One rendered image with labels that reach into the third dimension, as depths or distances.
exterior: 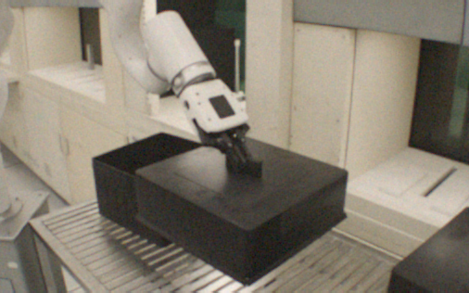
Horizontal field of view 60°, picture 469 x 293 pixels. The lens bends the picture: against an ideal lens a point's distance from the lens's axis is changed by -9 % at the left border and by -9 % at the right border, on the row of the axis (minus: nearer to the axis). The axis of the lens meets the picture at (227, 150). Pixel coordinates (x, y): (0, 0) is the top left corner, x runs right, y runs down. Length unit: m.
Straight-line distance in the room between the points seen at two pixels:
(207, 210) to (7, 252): 0.76
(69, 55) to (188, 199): 2.58
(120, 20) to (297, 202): 0.48
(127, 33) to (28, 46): 2.21
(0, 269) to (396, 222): 1.09
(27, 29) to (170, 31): 2.30
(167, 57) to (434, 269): 0.58
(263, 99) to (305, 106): 0.11
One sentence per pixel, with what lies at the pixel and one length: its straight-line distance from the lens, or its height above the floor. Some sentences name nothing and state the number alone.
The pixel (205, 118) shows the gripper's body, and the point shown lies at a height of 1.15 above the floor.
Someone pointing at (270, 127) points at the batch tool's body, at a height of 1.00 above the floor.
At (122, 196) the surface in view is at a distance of 1.16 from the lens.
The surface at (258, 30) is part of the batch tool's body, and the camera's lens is 1.18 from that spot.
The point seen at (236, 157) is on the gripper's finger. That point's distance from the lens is 0.79.
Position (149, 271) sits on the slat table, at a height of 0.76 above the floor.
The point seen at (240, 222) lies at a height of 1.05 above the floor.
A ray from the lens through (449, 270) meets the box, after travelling 0.68.
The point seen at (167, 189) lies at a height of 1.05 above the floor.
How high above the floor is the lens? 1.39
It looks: 22 degrees down
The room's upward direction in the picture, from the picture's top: straight up
